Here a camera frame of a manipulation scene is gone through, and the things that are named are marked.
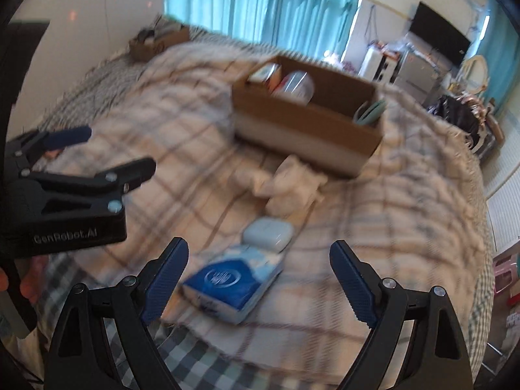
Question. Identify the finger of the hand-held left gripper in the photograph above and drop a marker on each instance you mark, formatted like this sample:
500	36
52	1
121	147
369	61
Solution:
126	172
69	137

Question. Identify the narrow teal curtain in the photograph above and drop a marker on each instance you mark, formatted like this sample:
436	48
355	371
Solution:
495	48

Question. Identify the pink box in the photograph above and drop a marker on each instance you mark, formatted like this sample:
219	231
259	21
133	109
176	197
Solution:
505	272

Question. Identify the small cardboard box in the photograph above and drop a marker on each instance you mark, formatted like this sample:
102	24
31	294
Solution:
156	44

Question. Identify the wide teal curtain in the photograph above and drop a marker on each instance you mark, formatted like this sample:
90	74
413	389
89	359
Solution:
304	4

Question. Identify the small white orange box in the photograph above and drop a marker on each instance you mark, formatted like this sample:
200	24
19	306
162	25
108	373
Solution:
264	74

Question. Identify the white plastic case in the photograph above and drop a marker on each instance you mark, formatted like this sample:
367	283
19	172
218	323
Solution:
266	232

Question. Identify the white appliance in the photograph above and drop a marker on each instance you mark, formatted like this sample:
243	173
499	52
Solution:
375	65

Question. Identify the clear plastic container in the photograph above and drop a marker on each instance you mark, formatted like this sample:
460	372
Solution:
294	85

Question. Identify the green checkered sheet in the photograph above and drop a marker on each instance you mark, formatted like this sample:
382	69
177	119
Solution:
211	367

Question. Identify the crumpled white cloth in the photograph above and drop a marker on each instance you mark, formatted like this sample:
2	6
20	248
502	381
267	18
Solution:
290	187

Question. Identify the plaid blanket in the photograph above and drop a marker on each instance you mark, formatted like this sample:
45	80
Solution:
183	130

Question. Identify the grey drawer cabinet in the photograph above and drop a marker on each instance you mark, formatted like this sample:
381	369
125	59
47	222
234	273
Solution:
418	75

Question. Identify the person's left hand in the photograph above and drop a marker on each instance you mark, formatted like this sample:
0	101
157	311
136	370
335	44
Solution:
31	286

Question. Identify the white radiator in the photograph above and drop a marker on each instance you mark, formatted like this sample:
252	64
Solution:
505	219

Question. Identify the blue tissue pack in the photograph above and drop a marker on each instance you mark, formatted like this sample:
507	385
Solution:
231	282

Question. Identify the large cardboard box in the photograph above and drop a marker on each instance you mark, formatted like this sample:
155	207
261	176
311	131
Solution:
284	118

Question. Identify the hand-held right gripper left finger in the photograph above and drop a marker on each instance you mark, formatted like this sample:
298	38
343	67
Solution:
164	282

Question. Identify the oval mirror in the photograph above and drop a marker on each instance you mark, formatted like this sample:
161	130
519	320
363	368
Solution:
475	71

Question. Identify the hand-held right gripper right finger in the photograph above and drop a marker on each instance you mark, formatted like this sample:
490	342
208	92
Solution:
353	284

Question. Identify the black television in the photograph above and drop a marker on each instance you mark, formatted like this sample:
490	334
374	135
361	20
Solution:
438	34

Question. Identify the light green item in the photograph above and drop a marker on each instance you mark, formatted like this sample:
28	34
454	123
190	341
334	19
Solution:
371	110

